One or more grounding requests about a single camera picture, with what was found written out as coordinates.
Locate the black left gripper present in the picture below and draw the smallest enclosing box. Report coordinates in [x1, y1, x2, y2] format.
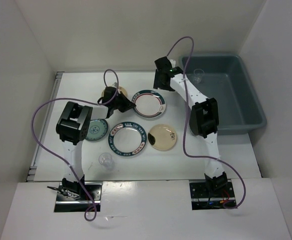
[111, 91, 135, 113]

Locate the green red ring plate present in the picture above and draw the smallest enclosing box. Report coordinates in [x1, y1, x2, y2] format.
[131, 89, 166, 119]

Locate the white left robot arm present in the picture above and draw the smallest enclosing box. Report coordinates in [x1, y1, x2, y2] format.
[56, 86, 136, 200]

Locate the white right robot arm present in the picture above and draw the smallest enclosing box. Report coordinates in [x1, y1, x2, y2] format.
[153, 56, 227, 197]

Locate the clear plastic cup in bin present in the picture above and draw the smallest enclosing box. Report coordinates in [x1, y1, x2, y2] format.
[193, 68, 205, 84]

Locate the grey plastic bin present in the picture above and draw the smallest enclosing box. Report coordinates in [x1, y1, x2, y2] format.
[179, 53, 267, 135]

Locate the beige dish with flowers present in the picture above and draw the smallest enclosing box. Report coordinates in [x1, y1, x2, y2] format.
[101, 86, 128, 97]

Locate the blue floral green dish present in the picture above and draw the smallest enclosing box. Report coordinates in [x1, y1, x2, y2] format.
[85, 119, 109, 142]

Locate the beige dish with dark spot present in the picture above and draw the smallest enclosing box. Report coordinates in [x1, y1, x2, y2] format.
[148, 124, 177, 152]

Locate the clear plastic cup on table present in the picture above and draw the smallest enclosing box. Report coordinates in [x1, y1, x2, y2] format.
[99, 152, 115, 171]

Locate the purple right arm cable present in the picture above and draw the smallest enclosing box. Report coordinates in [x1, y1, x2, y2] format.
[165, 36, 246, 210]

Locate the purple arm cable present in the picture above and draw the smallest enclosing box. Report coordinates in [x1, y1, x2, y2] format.
[30, 69, 120, 223]
[165, 36, 246, 210]

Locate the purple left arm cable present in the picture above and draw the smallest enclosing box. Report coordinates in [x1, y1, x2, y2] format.
[30, 69, 120, 223]

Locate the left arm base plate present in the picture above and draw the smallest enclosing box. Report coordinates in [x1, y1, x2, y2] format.
[54, 182, 103, 213]

